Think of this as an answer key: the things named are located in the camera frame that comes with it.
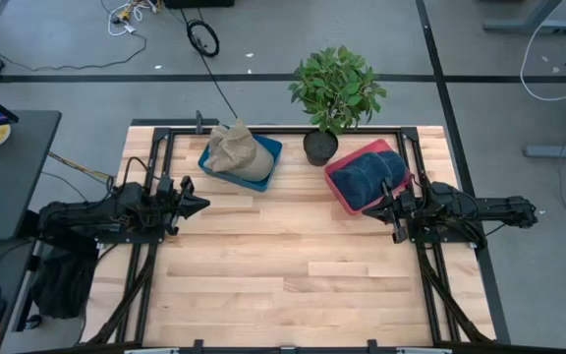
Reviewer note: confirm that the red plastic tray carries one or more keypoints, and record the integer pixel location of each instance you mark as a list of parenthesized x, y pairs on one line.
[(349, 156)]

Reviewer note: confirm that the blue plastic tray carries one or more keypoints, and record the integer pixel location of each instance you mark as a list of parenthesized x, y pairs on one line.
[(273, 146)]

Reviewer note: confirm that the green artificial plant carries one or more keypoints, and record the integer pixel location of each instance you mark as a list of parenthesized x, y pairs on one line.
[(334, 88)]

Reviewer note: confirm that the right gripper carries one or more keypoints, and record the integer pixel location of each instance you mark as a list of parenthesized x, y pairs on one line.
[(401, 209)]

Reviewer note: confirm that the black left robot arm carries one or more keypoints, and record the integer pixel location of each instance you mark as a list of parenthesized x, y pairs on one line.
[(81, 216)]

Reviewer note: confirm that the blue denim cap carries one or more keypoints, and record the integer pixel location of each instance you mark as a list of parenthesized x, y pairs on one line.
[(356, 184), (396, 164)]

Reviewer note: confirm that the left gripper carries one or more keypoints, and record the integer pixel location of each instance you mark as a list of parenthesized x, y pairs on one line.
[(175, 206)]

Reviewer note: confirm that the black plant pot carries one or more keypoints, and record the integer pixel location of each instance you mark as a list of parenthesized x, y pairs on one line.
[(321, 150)]

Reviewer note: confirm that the black bag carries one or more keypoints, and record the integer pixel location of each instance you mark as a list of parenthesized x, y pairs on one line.
[(62, 285)]

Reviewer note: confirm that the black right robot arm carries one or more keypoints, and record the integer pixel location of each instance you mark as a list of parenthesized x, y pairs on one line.
[(484, 206)]

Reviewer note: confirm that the grey desk foot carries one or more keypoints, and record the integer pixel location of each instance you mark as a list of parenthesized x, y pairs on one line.
[(528, 25), (558, 151)]

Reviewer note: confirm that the dark grey desk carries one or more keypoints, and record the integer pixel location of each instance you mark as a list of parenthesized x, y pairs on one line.
[(13, 187)]

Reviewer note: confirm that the black aluminium table frame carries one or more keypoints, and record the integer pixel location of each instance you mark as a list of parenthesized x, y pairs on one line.
[(409, 133)]

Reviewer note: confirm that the black floor box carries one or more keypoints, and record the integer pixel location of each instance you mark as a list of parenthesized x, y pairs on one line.
[(199, 3)]

